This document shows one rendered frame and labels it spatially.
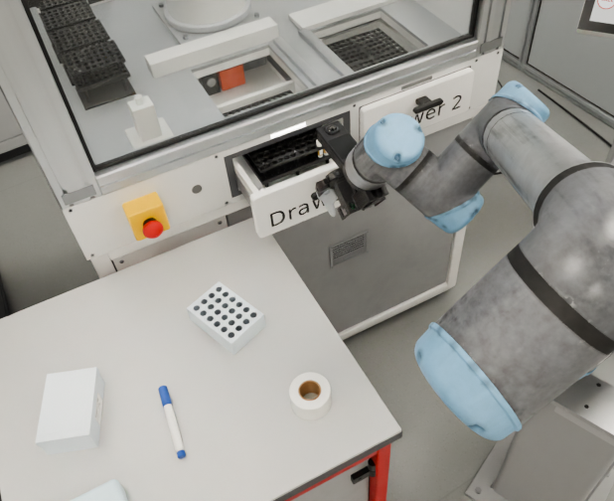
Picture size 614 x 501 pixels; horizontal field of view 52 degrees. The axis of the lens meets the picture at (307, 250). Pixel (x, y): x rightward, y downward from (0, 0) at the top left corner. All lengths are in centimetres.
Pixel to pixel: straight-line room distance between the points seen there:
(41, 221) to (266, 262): 158
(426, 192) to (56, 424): 70
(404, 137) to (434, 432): 121
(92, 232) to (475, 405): 92
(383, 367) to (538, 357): 151
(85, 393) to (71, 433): 7
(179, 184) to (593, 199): 89
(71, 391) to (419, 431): 110
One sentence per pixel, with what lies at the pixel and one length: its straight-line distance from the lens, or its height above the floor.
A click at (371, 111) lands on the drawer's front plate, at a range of 138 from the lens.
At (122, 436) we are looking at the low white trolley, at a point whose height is 76.
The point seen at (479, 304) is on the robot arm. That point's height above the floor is 130.
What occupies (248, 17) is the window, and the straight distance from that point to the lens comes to 117.
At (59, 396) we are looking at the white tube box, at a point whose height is 81.
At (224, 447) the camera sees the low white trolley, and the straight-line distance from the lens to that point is 109.
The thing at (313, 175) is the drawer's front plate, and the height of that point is 93.
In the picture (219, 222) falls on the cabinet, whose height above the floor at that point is 75.
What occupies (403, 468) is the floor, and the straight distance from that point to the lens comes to 188.
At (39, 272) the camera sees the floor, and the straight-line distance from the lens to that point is 254.
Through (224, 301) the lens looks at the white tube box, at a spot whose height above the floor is 80.
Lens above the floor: 174
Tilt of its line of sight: 48 degrees down
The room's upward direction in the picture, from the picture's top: 6 degrees counter-clockwise
